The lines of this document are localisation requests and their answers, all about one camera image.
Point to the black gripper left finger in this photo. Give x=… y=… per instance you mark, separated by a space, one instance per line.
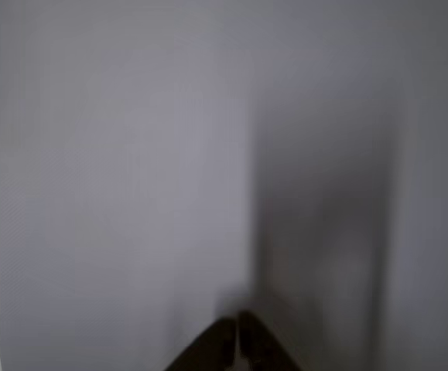
x=216 y=348

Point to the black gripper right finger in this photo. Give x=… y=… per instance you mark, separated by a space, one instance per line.
x=258 y=348

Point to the dark grey desk mat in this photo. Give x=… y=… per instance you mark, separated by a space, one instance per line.
x=169 y=154

